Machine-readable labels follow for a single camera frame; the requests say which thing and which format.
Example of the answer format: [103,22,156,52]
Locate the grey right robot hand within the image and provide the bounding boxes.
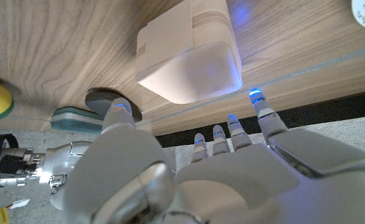
[39,141,93,212]

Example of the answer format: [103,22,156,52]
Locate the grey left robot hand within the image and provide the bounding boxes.
[62,88,365,224]

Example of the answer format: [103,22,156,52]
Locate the beige square jewelry box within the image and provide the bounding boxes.
[135,0,244,105]

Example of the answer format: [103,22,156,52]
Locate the teal rectangular case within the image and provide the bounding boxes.
[50,106,106,134]

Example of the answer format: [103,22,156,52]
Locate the dark grey glasses case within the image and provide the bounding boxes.
[85,89,143,123]

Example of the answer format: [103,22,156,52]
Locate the right wrist yellow-tagged wire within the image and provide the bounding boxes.
[0,192,31,224]

